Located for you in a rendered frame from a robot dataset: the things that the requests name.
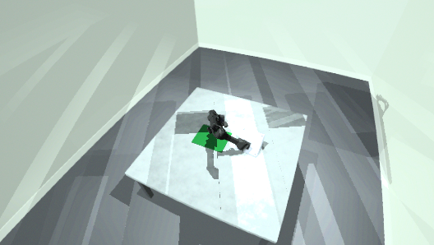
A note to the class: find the green circuit board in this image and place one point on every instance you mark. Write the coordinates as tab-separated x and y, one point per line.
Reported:
203	138

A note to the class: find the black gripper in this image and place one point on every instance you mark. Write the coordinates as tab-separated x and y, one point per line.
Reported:
217	127

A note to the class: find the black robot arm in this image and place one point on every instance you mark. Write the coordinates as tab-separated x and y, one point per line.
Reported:
221	134

